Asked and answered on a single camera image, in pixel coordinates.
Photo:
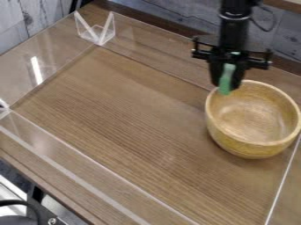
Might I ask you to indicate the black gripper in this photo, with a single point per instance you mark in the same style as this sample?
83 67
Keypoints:
230 48

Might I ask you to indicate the green rectangular stick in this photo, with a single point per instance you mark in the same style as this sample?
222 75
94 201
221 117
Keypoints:
225 82

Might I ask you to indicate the light wooden bowl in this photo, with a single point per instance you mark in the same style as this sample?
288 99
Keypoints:
253 122

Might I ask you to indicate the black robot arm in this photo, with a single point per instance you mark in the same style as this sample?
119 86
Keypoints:
239 9

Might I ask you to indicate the black metal table leg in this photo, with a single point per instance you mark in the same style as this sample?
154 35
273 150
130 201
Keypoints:
48 218

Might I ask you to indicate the clear acrylic corner bracket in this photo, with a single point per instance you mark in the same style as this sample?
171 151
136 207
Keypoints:
96 34

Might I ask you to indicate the clear acrylic barrier frame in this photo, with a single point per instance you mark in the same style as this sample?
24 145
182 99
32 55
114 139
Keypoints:
103 126

